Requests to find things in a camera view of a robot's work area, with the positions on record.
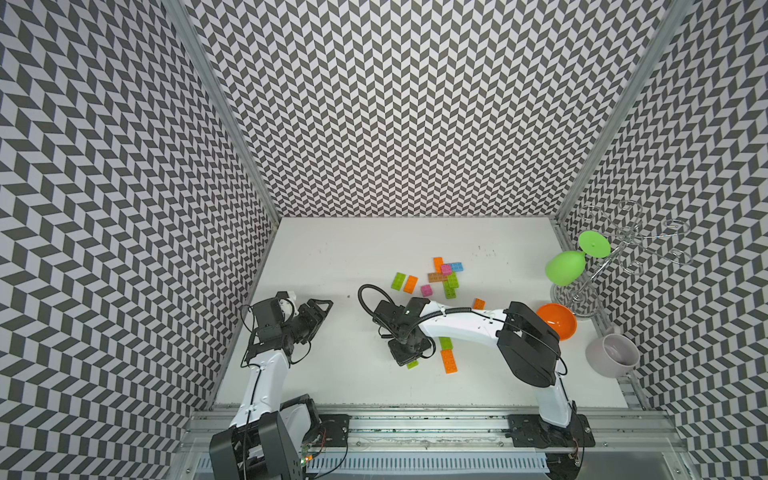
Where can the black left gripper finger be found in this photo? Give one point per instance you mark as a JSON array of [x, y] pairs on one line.
[[320, 306], [311, 325]]

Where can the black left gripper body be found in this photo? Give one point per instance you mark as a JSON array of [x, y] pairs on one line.
[[298, 326]]

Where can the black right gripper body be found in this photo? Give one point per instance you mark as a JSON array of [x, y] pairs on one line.
[[406, 350]]

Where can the green lego plate front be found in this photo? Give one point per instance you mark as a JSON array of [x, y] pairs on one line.
[[449, 291]]

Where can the brown lego plate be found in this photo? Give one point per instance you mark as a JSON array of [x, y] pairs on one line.
[[434, 277]]

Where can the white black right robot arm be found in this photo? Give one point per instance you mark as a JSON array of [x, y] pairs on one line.
[[529, 346]]

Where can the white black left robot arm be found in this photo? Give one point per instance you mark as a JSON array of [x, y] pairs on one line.
[[266, 436]]

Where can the lime green lego plate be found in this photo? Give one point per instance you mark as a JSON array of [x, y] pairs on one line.
[[398, 281]]

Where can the orange plastic bowl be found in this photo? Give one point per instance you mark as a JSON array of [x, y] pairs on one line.
[[559, 318]]

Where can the green plastic wine glass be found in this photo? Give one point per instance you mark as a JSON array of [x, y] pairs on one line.
[[566, 267]]

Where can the grey mauve cup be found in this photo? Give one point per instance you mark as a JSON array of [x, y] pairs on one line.
[[612, 355]]

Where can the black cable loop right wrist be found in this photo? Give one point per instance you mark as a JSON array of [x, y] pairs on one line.
[[365, 293]]

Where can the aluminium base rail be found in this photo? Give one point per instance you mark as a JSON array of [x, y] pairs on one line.
[[476, 442]]

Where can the wire glass rack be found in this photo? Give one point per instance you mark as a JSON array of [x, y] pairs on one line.
[[581, 297]]

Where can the aluminium corner post right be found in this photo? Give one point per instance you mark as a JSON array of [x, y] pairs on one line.
[[663, 36]]

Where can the aluminium corner post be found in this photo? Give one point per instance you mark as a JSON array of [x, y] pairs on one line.
[[178, 16], [663, 36]]

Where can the aluminium corner post left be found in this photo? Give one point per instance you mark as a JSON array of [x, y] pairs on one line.
[[178, 16]]

